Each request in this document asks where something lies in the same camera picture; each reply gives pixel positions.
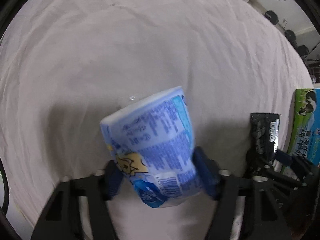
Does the black snack packet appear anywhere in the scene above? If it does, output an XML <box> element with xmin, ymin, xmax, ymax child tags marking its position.
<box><xmin>250</xmin><ymin>113</ymin><xmax>280</xmax><ymax>162</ymax></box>

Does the blue tissue pack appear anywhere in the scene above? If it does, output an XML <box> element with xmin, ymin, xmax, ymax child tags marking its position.
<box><xmin>100</xmin><ymin>87</ymin><xmax>202</xmax><ymax>208</ymax></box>

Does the cardboard milk box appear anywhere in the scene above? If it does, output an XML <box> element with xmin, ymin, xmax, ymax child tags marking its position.
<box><xmin>287</xmin><ymin>88</ymin><xmax>320</xmax><ymax>168</ymax></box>

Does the barbell on floor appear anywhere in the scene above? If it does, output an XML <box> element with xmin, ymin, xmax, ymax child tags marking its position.
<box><xmin>263</xmin><ymin>10</ymin><xmax>298</xmax><ymax>43</ymax></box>

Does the grey bed sheet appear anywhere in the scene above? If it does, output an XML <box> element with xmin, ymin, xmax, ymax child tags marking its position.
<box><xmin>1</xmin><ymin>0</ymin><xmax>312</xmax><ymax>225</ymax></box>

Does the black cable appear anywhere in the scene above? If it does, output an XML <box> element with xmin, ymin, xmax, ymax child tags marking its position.
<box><xmin>0</xmin><ymin>157</ymin><xmax>11</xmax><ymax>214</ymax></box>

